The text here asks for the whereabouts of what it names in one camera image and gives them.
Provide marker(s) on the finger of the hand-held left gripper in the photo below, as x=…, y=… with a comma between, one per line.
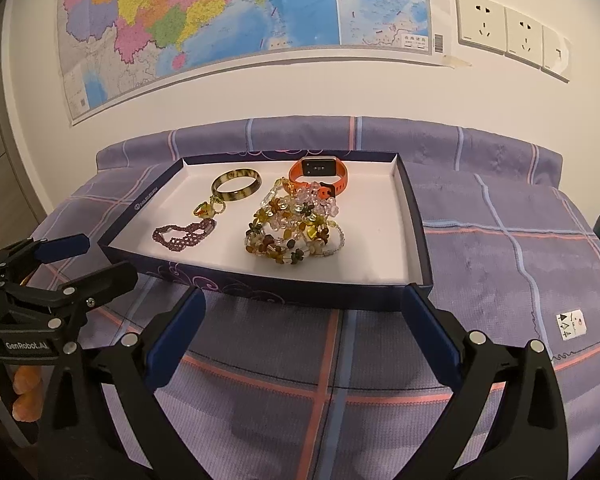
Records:
x=65, y=247
x=95, y=282

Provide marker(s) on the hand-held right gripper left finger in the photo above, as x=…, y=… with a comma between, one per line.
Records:
x=175, y=345

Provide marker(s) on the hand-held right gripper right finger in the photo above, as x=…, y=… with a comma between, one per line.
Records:
x=430, y=335

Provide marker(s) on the dark blue cardboard tray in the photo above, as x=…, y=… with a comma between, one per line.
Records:
x=380, y=240

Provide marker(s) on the tortoiseshell bangle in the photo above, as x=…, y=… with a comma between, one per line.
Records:
x=235, y=198

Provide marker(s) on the orange smartwatch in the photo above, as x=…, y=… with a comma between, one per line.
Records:
x=315, y=165

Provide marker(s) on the person's left hand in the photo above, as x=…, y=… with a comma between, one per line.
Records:
x=27, y=392

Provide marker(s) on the purple plaid blanket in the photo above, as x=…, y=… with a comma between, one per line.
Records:
x=480, y=260

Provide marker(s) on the white blanket care label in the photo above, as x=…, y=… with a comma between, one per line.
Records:
x=571, y=325

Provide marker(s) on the colourful wall map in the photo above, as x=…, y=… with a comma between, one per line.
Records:
x=230, y=5

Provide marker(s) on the white wall socket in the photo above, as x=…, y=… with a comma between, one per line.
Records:
x=480, y=20
x=556, y=55
x=525, y=37

